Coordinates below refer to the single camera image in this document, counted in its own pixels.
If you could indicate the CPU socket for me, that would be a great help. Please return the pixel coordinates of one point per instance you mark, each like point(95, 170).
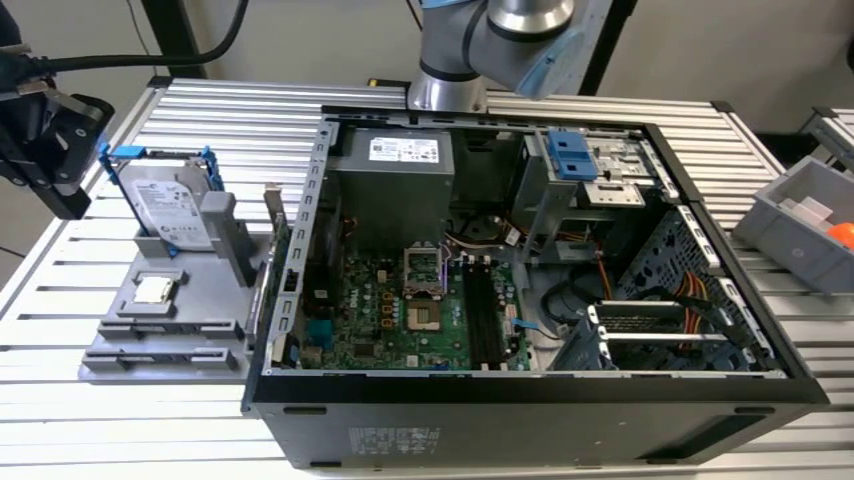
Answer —
point(423, 315)

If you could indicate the black metal frame post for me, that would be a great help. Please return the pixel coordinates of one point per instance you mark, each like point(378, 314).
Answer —
point(610, 40)
point(170, 30)

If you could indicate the blue plastic drive latch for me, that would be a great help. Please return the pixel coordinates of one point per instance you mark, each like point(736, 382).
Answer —
point(568, 155)

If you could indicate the silver CPU chip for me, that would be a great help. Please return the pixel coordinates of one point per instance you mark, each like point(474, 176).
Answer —
point(155, 291)

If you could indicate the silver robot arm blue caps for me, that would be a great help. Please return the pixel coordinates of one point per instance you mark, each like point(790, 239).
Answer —
point(454, 45)

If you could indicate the green graphics card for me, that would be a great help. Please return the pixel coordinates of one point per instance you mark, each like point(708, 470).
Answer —
point(282, 235)

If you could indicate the orange ball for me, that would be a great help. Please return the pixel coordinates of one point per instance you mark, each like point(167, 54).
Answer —
point(844, 234)

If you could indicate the black square chipset chip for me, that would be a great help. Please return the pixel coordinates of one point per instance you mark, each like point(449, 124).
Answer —
point(363, 348)

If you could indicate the grey plastic parts rack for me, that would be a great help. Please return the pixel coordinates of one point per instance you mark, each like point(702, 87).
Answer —
point(207, 300)

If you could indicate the grey power supply unit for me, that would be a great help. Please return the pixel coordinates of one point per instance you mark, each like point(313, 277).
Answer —
point(394, 200)

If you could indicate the aluminium side rack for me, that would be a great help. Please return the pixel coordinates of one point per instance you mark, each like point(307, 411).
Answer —
point(834, 125)

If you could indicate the grey hard disk bay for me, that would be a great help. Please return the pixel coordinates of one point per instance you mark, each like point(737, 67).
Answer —
point(634, 311)

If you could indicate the small white box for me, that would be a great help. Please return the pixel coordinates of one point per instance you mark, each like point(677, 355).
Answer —
point(804, 210)

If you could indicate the black case fan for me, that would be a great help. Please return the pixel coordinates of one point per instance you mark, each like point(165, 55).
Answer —
point(325, 250)

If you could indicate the black RAM slot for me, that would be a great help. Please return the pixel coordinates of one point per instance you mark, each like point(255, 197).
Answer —
point(470, 315)
point(478, 315)
point(489, 315)

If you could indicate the grey plastic bin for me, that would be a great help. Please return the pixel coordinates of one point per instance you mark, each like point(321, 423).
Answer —
point(788, 250)

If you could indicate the black open PC case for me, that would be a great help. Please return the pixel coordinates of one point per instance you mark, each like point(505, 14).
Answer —
point(467, 430)

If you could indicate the green Dell motherboard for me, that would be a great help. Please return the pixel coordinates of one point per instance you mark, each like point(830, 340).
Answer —
point(434, 345)

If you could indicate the teal port connector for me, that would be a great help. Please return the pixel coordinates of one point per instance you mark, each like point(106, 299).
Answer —
point(321, 333)

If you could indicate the RAM memory stick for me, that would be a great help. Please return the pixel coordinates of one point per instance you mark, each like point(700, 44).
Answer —
point(161, 358)

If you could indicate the hard disk in blue carrier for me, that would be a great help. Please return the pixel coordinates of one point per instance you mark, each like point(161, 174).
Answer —
point(167, 210)

